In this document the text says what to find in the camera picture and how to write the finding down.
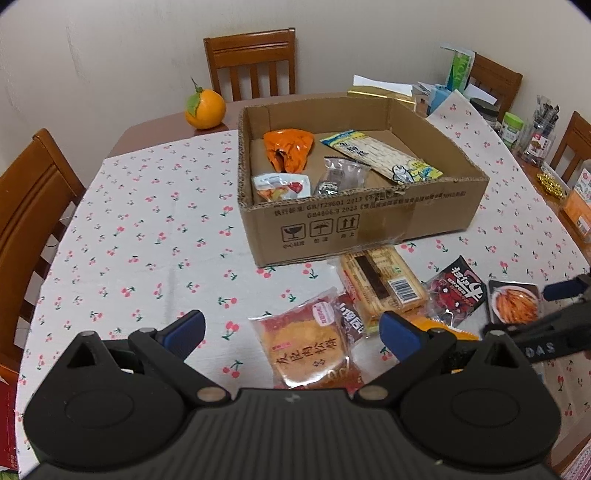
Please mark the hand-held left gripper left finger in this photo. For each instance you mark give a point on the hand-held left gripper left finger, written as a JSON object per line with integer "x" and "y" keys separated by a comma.
{"x": 187, "y": 331}

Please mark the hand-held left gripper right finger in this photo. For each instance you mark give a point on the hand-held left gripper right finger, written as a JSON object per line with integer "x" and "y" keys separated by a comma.
{"x": 399, "y": 339}

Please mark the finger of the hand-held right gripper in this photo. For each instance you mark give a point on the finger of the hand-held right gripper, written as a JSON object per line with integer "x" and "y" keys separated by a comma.
{"x": 561, "y": 290}
{"x": 517, "y": 326}

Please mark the black noodle picture packet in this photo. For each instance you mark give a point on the black noodle picture packet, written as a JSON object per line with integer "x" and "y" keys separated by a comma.
{"x": 515, "y": 300}

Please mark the cardboard box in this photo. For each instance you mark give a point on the cardboard box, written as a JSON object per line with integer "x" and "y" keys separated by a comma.
{"x": 369, "y": 217}

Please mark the small white-red snack packet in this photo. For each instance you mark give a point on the small white-red snack packet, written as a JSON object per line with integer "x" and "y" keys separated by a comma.
{"x": 281, "y": 187}

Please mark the clear dark snack packet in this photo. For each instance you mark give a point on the clear dark snack packet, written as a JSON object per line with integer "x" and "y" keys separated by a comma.
{"x": 339, "y": 175}

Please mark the long yellow fish strip packet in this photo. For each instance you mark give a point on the long yellow fish strip packet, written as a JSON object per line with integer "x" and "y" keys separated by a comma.
{"x": 369, "y": 152}

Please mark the orange snack packet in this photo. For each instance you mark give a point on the orange snack packet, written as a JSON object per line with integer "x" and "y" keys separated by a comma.
{"x": 288, "y": 147}

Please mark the flat yellow-orange snack packet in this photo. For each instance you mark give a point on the flat yellow-orange snack packet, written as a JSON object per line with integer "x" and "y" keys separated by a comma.
{"x": 438, "y": 328}

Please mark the small brown snack packet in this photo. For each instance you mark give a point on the small brown snack packet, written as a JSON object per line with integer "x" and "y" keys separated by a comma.
{"x": 351, "y": 316}

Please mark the yellow cracker packet with barcode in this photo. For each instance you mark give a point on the yellow cracker packet with barcode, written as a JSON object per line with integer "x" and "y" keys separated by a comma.
{"x": 374, "y": 281}

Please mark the red and black snack packet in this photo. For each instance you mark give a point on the red and black snack packet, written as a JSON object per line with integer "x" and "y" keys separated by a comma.
{"x": 455, "y": 290}

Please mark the plastic container with orange label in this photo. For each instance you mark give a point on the plastic container with orange label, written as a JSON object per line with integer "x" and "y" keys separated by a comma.
{"x": 579, "y": 203}

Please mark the round meat floss cake packet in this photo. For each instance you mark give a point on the round meat floss cake packet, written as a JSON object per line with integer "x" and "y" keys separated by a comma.
{"x": 304, "y": 346}

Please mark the gold ornament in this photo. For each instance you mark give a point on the gold ornament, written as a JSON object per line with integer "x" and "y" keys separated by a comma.
{"x": 549, "y": 182}

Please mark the cherry print tablecloth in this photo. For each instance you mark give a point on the cherry print tablecloth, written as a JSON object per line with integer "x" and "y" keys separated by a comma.
{"x": 138, "y": 230}

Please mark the clear jar with red label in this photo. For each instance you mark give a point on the clear jar with red label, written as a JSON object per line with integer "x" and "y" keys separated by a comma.
{"x": 538, "y": 143}

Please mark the wooden dining chair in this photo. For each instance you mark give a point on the wooden dining chair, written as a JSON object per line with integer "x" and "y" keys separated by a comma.
{"x": 32, "y": 207}
{"x": 498, "y": 78}
{"x": 577, "y": 138}
{"x": 249, "y": 44}

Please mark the green lid jar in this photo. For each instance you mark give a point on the green lid jar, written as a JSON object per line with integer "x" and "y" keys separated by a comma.
{"x": 511, "y": 129}

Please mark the black lid jar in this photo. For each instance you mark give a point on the black lid jar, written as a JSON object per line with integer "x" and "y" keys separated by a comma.
{"x": 487, "y": 108}

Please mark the red printed carton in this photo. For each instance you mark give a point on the red printed carton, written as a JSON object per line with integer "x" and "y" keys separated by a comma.
{"x": 7, "y": 415}

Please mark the orange fruit with leaf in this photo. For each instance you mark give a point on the orange fruit with leaf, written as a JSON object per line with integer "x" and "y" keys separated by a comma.
{"x": 207, "y": 110}

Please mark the green and white carton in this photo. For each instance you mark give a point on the green and white carton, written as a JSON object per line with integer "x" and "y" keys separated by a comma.
{"x": 459, "y": 69}

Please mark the pile of white papers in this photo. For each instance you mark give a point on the pile of white papers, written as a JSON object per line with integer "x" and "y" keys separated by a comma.
{"x": 422, "y": 87}

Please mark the gold tissue box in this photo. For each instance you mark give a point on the gold tissue box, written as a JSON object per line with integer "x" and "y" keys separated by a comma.
{"x": 369, "y": 92}

